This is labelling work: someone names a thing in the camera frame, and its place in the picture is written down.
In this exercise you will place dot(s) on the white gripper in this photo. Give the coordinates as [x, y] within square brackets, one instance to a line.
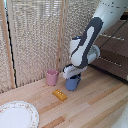
[74, 71]

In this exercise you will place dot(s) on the blue cup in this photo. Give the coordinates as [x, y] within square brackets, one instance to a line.
[72, 84]

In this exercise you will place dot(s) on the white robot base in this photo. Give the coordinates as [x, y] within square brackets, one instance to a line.
[122, 120]

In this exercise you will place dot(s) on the pink cup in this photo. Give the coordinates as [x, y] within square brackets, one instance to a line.
[51, 78]

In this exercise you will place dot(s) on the brown fabric-textured drawer front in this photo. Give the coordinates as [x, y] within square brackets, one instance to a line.
[116, 45]
[113, 68]

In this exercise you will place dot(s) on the brown drawer cabinet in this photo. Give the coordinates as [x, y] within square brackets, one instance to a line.
[115, 50]

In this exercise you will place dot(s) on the orange rectangular block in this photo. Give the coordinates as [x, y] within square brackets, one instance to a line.
[60, 95]

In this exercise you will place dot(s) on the woven folding screen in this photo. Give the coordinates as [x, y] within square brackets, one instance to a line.
[33, 36]

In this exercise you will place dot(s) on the white plate with patterned rim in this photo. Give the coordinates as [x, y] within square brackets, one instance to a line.
[16, 116]

